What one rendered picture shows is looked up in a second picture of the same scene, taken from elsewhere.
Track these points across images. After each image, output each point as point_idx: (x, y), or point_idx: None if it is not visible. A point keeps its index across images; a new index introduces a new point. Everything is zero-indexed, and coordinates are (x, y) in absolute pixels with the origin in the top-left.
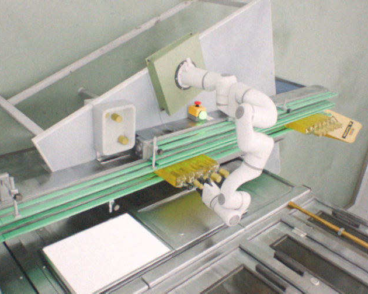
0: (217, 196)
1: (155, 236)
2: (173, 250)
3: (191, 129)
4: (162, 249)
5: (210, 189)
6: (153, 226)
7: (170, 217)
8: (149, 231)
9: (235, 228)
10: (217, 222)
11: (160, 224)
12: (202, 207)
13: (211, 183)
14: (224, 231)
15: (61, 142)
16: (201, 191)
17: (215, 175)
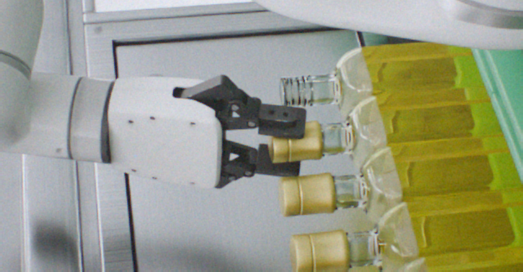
0: (108, 85)
1: (186, 6)
2: (85, 16)
3: None
4: None
5: (159, 77)
6: (243, 24)
7: (266, 98)
8: (221, 4)
9: (46, 267)
10: (121, 220)
11: (245, 52)
12: (257, 238)
13: (198, 102)
14: (60, 218)
15: None
16: (260, 151)
17: (315, 235)
